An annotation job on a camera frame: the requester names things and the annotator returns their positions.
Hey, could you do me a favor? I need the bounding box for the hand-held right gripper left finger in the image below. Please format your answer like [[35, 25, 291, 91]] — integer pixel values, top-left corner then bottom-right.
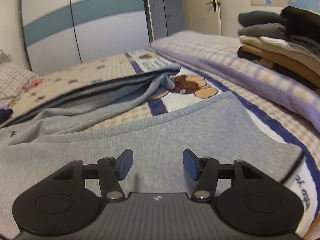
[[54, 149, 133, 202]]

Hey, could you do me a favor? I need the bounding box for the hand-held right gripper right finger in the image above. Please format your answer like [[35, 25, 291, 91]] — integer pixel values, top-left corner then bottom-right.
[[183, 149, 263, 202]]

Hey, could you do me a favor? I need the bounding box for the grey black-striped garment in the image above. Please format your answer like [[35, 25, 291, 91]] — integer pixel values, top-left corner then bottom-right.
[[0, 65, 304, 238]]

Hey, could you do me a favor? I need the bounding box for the stack of folded clothes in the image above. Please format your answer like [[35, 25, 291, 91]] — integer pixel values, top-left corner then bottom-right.
[[236, 6, 320, 88]]

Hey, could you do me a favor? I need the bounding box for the printed bear blanket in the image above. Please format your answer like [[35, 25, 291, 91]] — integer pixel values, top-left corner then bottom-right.
[[11, 51, 320, 240]]

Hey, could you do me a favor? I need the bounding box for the purple plaid quilt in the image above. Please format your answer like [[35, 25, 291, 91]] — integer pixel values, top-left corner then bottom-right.
[[150, 31, 320, 133]]

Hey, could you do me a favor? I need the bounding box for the pink cloth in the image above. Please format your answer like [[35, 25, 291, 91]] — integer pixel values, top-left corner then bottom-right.
[[26, 78, 44, 90]]

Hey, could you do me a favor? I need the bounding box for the dark navy clothing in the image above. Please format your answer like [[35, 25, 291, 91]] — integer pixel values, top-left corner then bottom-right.
[[0, 107, 13, 125]]

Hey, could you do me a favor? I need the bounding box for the white and teal wardrobe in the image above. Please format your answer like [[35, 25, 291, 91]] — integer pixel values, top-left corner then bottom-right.
[[19, 0, 154, 77]]

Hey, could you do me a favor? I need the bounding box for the purple plaid pillow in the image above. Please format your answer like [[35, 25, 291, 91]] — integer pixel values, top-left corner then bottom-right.
[[0, 62, 42, 108]]

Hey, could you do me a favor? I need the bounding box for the white door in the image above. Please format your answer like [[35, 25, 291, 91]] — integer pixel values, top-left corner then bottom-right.
[[180, 0, 222, 37]]

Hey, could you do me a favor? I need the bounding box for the blue-grey door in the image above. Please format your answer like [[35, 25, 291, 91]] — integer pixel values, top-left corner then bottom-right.
[[145, 0, 187, 43]]

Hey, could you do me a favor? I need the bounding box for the black door handle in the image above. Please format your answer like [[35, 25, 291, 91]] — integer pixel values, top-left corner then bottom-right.
[[205, 0, 222, 12]]

